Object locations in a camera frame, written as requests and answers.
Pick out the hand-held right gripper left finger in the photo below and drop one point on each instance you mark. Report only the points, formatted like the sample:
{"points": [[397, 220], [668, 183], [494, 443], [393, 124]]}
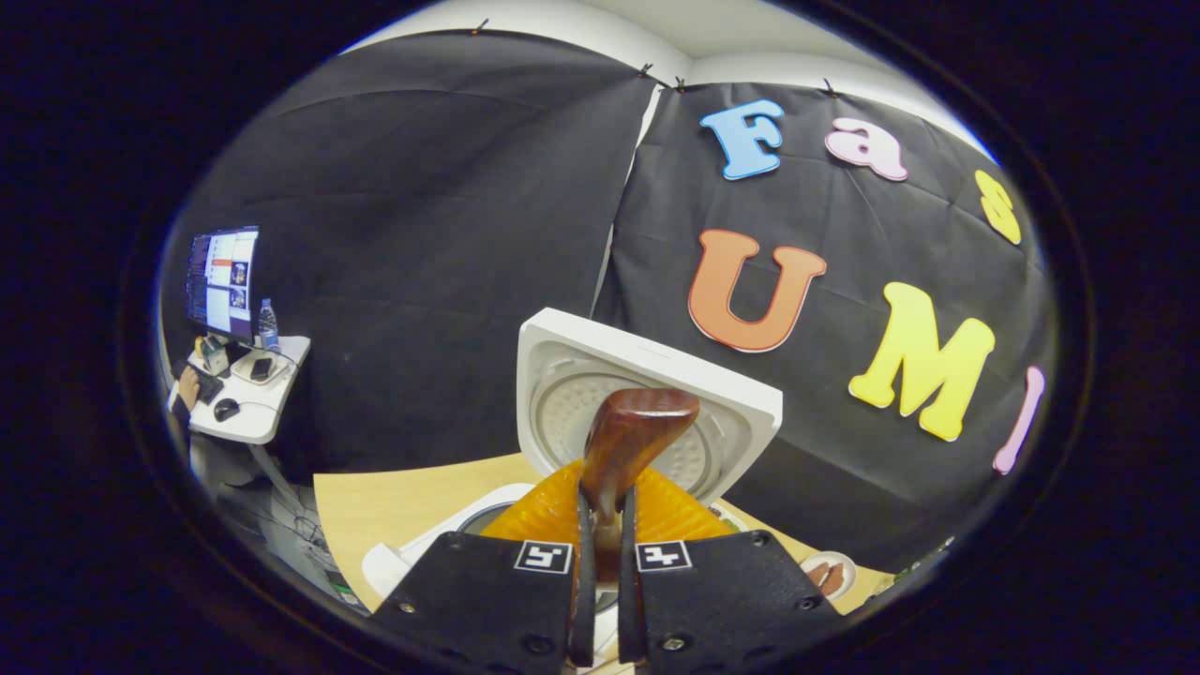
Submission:
{"points": [[583, 600]]}

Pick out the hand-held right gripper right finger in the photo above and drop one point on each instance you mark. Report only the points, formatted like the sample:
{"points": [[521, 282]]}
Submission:
{"points": [[630, 609]]}

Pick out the brown wooden spoon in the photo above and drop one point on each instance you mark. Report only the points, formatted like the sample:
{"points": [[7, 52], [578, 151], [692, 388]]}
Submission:
{"points": [[633, 431]]}

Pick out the white rice cooker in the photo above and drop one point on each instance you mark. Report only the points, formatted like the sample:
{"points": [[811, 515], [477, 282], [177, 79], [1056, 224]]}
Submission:
{"points": [[656, 375]]}

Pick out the white round plate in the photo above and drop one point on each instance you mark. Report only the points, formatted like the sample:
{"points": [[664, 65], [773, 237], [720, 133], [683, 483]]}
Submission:
{"points": [[844, 562]]}

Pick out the black backdrop cloth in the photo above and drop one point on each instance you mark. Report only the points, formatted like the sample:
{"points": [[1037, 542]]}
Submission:
{"points": [[422, 281]]}

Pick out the white computer desk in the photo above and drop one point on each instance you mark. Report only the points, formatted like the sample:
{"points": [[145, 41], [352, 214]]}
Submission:
{"points": [[253, 422]]}

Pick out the black phone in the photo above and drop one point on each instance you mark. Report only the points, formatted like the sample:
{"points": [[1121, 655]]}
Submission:
{"points": [[262, 368]]}

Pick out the black computer mouse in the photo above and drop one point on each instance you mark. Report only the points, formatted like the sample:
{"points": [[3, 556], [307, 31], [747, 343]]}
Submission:
{"points": [[227, 410]]}

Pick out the blue capped drink bottle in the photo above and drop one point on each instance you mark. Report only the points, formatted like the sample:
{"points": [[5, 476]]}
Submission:
{"points": [[268, 328]]}

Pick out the black keyboard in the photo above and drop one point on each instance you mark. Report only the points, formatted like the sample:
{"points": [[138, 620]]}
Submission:
{"points": [[208, 384]]}

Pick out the computer monitor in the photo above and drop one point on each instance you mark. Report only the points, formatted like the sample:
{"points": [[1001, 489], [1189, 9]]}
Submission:
{"points": [[223, 281]]}

